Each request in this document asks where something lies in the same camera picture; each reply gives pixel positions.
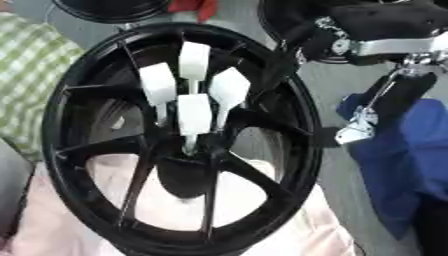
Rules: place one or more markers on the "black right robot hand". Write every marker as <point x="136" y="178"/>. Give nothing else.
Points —
<point x="385" y="23"/>

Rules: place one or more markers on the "black spoked wheel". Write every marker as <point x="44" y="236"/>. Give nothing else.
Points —
<point x="87" y="100"/>

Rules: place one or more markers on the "blue fabric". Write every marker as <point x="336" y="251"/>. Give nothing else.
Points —
<point x="408" y="160"/>

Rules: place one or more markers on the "red fabric item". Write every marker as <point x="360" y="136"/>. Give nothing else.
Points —
<point x="195" y="6"/>

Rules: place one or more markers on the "pale pink cloth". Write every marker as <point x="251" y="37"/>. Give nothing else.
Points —
<point x="46" y="226"/>

